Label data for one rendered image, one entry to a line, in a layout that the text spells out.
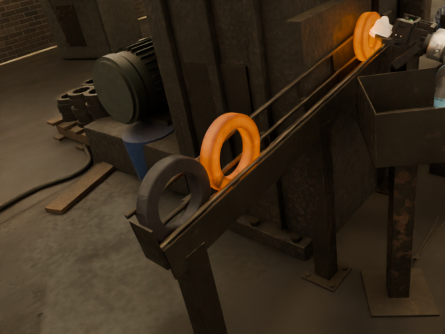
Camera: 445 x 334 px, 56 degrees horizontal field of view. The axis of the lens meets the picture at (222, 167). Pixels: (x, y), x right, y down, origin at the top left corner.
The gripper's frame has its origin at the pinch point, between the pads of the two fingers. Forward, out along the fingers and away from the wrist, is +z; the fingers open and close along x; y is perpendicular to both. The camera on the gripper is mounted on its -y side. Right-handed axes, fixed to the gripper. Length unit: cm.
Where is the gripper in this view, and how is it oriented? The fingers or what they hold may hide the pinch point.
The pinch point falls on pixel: (368, 30)
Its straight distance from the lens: 152.1
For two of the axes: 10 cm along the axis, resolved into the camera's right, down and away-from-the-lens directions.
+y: 0.3, -7.6, -6.5
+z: -7.6, -4.4, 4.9
